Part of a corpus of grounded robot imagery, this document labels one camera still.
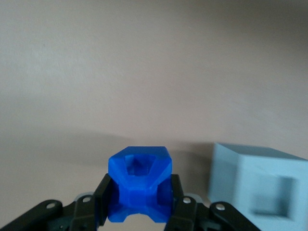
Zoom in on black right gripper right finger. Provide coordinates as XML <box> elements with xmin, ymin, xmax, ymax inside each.
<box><xmin>165</xmin><ymin>173</ymin><xmax>260</xmax><ymax>231</ymax></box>

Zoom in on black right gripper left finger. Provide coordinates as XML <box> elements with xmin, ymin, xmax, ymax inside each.
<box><xmin>0</xmin><ymin>173</ymin><xmax>113</xmax><ymax>231</ymax></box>

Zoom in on gray base block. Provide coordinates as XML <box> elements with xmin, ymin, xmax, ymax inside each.
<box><xmin>208</xmin><ymin>141</ymin><xmax>308</xmax><ymax>231</ymax></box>

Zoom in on blue plastic part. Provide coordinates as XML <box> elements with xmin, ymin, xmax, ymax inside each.
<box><xmin>107</xmin><ymin>146</ymin><xmax>174</xmax><ymax>223</ymax></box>

